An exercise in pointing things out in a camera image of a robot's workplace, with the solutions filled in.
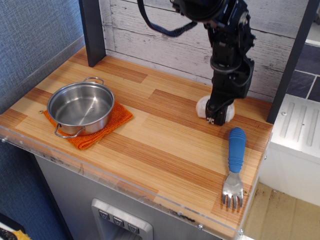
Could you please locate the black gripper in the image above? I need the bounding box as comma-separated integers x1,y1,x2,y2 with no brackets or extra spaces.
205,56,255,126

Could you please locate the white semicircle cheese shape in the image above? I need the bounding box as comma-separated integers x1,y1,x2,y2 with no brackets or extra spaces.
195,95,236,123

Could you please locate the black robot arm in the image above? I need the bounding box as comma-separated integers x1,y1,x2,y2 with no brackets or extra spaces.
172,0,256,126

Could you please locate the white ridged sink unit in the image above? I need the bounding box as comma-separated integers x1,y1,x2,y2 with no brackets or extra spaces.
259,94,320,206

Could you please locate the orange cloth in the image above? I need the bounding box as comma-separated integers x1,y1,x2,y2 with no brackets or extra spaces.
43,100,134,151

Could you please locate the stainless steel pot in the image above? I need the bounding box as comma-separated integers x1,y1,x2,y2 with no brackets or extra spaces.
47,77,116,139

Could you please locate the silver dispenser panel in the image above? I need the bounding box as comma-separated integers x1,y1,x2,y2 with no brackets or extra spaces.
91,198,154,240

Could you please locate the yellow black object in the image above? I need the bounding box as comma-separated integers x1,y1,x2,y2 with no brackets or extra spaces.
0,220,31,240

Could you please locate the blue handled fork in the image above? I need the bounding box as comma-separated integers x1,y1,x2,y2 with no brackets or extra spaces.
222,127,246,210

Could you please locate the braided black cable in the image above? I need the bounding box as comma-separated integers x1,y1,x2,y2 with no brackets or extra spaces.
136,0,198,38

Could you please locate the dark right post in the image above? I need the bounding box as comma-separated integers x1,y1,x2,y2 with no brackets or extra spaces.
266,0,320,124

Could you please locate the dark post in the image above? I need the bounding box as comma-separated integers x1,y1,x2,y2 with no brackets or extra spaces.
78,0,106,67
266,0,320,124

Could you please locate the dark left post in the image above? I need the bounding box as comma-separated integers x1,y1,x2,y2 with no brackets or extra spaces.
78,0,106,67

